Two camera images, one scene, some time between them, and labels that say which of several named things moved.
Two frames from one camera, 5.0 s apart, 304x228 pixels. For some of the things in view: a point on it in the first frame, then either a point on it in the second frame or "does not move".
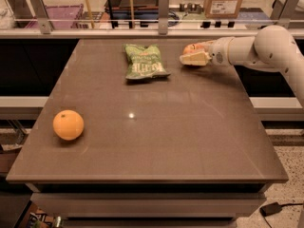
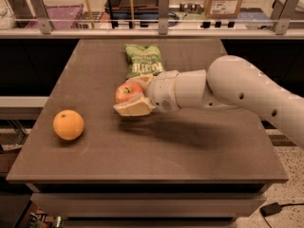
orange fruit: [67, 124] does not move
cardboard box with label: [223, 1] does not move
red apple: [193, 48] -> [126, 89]
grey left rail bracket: [40, 11] does not move
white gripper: [218, 52] -> [161, 90]
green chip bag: [143, 63] does not move
